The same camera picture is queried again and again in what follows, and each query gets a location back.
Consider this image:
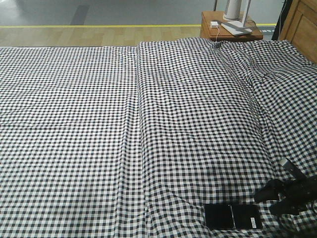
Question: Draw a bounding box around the black foldable phone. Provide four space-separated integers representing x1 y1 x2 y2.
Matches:
204 203 263 230

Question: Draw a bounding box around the white charger adapter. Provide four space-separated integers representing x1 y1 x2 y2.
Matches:
210 21 219 29

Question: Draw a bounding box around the checkered bed sheet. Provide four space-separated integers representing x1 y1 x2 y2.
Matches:
0 46 213 238

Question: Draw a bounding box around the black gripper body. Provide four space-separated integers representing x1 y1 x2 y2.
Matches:
269 178 317 216

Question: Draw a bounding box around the wooden headboard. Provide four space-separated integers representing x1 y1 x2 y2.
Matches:
278 0 317 63

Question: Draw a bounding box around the checkered quilt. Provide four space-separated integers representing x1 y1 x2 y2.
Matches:
132 38 317 238

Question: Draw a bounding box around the white cylindrical speaker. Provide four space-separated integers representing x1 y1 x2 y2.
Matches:
223 0 242 21

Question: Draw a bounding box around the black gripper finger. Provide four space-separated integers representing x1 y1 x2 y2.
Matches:
254 179 287 202

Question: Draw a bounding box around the wooden nightstand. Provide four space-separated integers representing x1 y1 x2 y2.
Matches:
200 11 264 42

